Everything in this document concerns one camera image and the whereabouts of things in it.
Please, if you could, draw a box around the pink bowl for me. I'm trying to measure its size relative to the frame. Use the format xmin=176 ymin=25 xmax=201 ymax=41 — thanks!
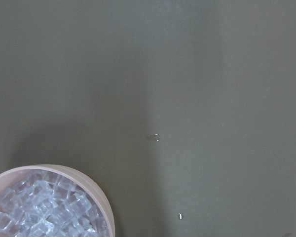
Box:
xmin=0 ymin=164 xmax=115 ymax=237

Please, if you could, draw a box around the clear ice cubes pile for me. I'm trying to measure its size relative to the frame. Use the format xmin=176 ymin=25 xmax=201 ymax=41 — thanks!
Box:
xmin=0 ymin=169 xmax=110 ymax=237

